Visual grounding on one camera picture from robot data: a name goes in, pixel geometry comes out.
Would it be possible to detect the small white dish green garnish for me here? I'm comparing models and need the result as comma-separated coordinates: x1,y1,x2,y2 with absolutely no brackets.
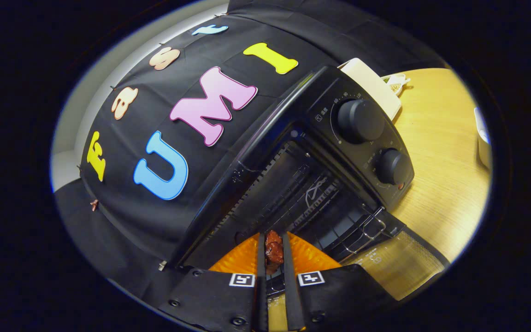
382,73,411,96

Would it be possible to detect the white pop-up toaster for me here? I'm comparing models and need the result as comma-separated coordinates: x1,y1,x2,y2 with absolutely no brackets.
338,58,402,121

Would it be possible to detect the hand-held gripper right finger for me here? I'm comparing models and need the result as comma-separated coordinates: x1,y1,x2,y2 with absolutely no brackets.
282,231,397,332

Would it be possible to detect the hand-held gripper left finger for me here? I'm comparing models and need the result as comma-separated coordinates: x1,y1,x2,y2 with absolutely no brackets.
157,232,268,332

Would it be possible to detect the small white bowl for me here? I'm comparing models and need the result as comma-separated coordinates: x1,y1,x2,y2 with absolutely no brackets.
474,107,493,169

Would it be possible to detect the reddish brown meat strip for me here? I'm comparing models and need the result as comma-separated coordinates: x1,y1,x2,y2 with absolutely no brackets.
265,230,285,275

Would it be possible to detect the black toaster oven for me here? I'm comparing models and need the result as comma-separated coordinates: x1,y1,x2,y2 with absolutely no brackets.
171,65,450,332

